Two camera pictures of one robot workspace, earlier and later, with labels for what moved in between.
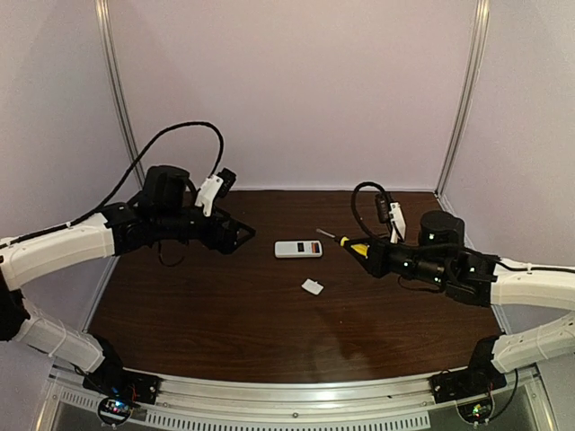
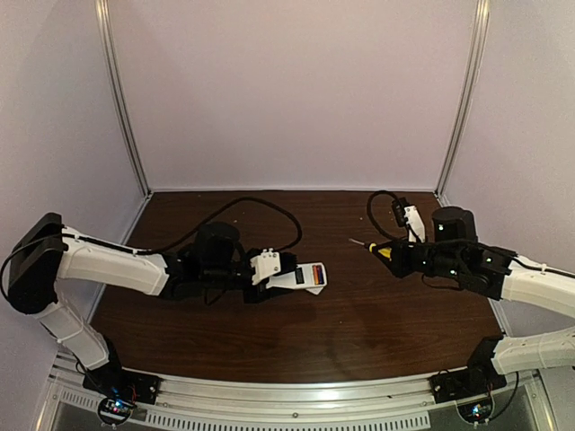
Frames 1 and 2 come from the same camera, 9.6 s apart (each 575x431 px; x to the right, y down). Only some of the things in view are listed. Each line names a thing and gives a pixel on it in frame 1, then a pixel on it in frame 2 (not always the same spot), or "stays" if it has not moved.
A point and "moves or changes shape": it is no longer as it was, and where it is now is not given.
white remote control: x=298 y=249 → x=305 y=276
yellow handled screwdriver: x=360 y=249 moves or changes shape
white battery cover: x=312 y=286 stays
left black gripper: x=223 y=232 → x=259 y=292
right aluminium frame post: x=482 y=25 stays
